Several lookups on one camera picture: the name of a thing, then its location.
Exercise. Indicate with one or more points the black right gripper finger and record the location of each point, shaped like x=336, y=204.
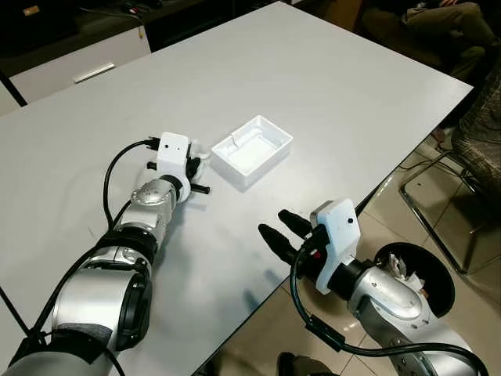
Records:
x=296, y=222
x=280, y=243

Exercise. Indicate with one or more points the white tissue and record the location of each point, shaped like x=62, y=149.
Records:
x=203, y=153

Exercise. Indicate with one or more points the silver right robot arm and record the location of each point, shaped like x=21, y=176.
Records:
x=391, y=301

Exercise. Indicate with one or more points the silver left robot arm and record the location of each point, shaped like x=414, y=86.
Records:
x=98, y=294

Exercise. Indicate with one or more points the black round rubbish bin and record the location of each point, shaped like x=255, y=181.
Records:
x=438, y=270

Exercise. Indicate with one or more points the white rectangular plastic tray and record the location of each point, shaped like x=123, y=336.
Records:
x=252, y=151

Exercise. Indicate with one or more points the white paper scrap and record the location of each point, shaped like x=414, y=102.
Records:
x=396, y=266

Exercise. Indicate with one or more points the white cabinet with dark top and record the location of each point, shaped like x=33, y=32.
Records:
x=70, y=63

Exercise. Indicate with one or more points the orange tag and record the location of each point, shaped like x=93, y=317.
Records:
x=31, y=10

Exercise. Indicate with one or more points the seated person in dark clothes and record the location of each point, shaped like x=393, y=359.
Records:
x=438, y=27

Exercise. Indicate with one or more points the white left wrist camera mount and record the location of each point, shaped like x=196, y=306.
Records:
x=172, y=153

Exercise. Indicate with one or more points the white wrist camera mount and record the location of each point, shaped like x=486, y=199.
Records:
x=337, y=235
x=172, y=153

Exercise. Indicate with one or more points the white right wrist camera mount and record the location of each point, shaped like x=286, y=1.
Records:
x=337, y=235

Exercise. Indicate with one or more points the patterned chair with metal frame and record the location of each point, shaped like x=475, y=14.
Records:
x=479, y=129

